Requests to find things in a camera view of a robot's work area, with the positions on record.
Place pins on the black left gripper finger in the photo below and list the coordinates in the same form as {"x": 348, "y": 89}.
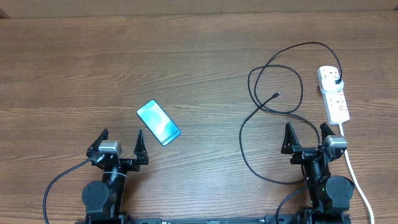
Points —
{"x": 95, "y": 145}
{"x": 140, "y": 151}

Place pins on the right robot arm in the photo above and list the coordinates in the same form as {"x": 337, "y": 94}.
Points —
{"x": 330, "y": 195}

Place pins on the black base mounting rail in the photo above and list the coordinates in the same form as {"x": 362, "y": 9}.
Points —
{"x": 268, "y": 219}

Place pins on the white charger plug adapter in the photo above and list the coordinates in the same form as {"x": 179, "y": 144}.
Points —
{"x": 330, "y": 85}

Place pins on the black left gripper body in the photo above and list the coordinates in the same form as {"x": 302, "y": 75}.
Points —
{"x": 127, "y": 165}

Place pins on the blue Samsung Galaxy smartphone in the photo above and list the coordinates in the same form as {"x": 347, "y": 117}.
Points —
{"x": 159, "y": 123}

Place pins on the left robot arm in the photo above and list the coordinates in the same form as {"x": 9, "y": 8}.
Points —
{"x": 103, "y": 198}

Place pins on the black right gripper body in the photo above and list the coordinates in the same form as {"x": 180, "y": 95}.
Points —
{"x": 302, "y": 154}

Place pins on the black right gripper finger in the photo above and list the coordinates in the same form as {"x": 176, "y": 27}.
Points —
{"x": 325, "y": 130}
{"x": 291, "y": 142}

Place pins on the white power strip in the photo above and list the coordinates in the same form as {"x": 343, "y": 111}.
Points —
{"x": 335, "y": 103}

